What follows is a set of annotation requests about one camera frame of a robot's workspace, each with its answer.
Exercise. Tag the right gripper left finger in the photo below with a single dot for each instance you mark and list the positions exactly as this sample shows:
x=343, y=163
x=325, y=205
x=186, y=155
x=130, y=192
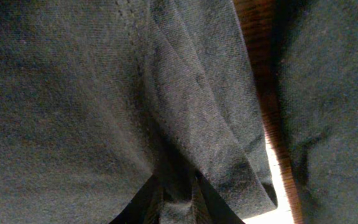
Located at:
x=135, y=211

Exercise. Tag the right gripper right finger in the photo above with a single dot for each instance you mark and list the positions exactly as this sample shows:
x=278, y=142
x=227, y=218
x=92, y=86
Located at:
x=218, y=209

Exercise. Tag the black Nike t-shirt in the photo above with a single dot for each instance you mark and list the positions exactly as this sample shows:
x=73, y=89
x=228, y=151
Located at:
x=96, y=96

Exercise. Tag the dark green t-shirt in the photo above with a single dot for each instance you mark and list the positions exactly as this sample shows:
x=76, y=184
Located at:
x=315, y=59

